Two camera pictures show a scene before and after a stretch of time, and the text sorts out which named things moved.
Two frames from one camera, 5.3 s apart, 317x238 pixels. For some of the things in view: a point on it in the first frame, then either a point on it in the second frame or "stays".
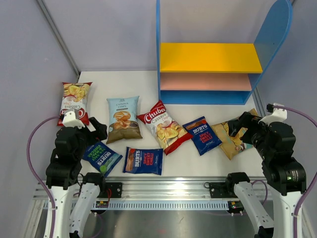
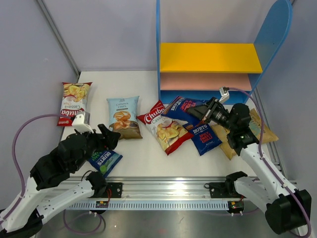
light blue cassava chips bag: [123, 123] stays
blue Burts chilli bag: [138, 160] → [179, 107]
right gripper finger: [248, 119] → [214, 100]
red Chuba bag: [169, 134] stays
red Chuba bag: [75, 95] stays
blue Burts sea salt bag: [101, 157] stays
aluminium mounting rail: [159, 188] stays
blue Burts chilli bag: [203, 137] stays
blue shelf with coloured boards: [203, 73] stays
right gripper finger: [235, 126] → [199, 110]
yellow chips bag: [232, 146] stays
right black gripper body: [255, 134] → [218, 115]
